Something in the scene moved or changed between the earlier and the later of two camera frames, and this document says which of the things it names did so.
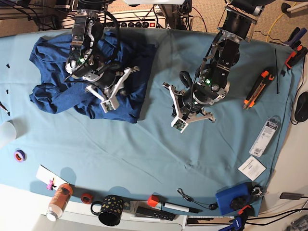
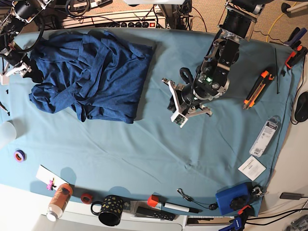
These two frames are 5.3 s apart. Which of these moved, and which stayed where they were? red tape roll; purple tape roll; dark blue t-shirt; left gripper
Moved: left gripper
Stayed: purple tape roll; dark blue t-shirt; red tape roll
